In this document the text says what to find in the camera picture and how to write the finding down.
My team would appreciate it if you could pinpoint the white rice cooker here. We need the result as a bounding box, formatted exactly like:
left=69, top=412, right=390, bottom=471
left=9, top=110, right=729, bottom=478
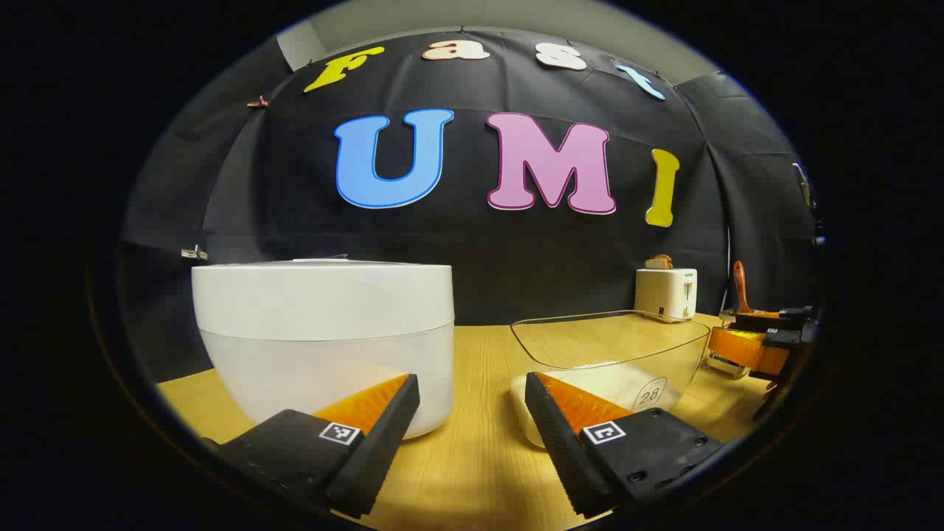
left=192, top=258, right=454, bottom=441

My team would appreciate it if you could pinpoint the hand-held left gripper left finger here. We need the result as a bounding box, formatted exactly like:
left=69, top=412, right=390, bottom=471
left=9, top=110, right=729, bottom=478
left=201, top=373, right=421, bottom=519

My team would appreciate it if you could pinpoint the white toaster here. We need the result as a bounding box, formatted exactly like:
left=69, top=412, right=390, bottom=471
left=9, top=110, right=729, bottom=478
left=635, top=268, right=698, bottom=323

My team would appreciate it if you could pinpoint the black backdrop cloth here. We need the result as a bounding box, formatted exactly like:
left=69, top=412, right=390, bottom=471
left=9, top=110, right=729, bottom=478
left=118, top=29, right=823, bottom=384

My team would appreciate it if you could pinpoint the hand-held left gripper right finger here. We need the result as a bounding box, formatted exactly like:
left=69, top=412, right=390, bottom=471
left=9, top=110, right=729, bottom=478
left=524, top=372, right=729, bottom=520

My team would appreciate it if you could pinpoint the clear plastic rice container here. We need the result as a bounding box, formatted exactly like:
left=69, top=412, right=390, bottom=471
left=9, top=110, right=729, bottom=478
left=510, top=310, right=712, bottom=449

